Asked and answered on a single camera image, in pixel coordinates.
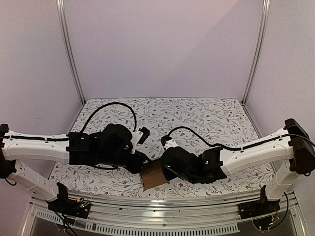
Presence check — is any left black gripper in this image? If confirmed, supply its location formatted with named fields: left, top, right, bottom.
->
left=97, top=149, right=153, bottom=174

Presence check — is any brown cardboard box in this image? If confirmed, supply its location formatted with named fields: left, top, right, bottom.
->
left=140, top=159, right=169, bottom=191

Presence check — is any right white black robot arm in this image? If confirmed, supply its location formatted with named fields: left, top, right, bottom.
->
left=160, top=118, right=315, bottom=214

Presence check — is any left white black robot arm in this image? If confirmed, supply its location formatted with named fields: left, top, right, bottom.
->
left=0, top=124, right=150, bottom=213

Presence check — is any floral patterned table mat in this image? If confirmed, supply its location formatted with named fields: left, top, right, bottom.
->
left=50, top=98, right=274, bottom=198

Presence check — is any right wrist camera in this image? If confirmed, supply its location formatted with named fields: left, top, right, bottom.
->
left=161, top=135, right=178, bottom=150

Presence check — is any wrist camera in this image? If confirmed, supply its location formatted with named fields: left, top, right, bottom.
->
left=161, top=135, right=178, bottom=150
left=131, top=127, right=150, bottom=154

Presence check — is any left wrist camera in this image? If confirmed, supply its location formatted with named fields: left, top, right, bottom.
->
left=131, top=127, right=150, bottom=154

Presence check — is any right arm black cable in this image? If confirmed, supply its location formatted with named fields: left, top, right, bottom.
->
left=167, top=126, right=244, bottom=151

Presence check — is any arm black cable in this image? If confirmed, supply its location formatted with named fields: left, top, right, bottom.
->
left=80, top=102, right=137, bottom=135
left=167, top=126, right=244, bottom=151

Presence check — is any front aluminium rail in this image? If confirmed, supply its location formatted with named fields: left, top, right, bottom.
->
left=20, top=191, right=311, bottom=236

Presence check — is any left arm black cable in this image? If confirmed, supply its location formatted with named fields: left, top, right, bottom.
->
left=80, top=102, right=137, bottom=135

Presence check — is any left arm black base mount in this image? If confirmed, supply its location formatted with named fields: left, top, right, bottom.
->
left=47, top=182, right=91, bottom=219

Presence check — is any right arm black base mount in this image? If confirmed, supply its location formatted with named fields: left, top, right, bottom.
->
left=238, top=185, right=280, bottom=219

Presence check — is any left aluminium frame post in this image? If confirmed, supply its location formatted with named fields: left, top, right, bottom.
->
left=56, top=0, right=86, bottom=105

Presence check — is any aluminium frame post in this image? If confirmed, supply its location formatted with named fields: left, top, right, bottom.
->
left=56, top=0, right=86, bottom=105
left=241, top=0, right=271, bottom=106

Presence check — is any right aluminium frame post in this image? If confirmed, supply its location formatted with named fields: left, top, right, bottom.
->
left=241, top=0, right=271, bottom=106

